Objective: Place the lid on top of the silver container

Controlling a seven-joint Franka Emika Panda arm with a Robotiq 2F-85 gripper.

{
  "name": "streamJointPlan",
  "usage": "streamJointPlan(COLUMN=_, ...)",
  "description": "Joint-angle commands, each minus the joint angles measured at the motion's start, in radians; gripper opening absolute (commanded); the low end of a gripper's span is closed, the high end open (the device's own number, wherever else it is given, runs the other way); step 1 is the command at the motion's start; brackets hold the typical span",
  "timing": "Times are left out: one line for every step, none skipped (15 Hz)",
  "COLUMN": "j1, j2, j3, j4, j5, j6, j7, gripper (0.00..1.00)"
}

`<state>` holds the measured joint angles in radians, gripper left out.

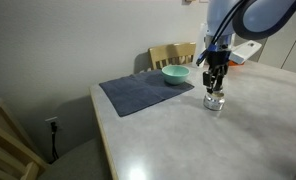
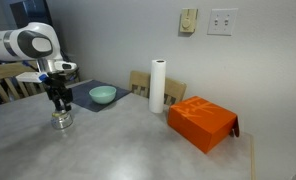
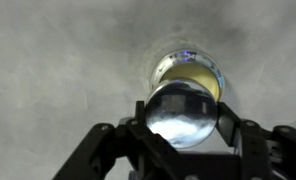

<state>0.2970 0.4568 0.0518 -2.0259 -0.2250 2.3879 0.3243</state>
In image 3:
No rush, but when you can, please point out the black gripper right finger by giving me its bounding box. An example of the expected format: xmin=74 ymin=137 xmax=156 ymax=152
xmin=217 ymin=101 xmax=296 ymax=180

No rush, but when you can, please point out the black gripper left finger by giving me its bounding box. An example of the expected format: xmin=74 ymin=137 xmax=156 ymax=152
xmin=51 ymin=100 xmax=186 ymax=180

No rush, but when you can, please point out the round silver lid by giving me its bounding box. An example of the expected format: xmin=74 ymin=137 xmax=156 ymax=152
xmin=145 ymin=79 xmax=220 ymax=150

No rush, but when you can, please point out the silver container with yellow candle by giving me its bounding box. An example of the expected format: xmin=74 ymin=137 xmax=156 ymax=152
xmin=149 ymin=49 xmax=226 ymax=103

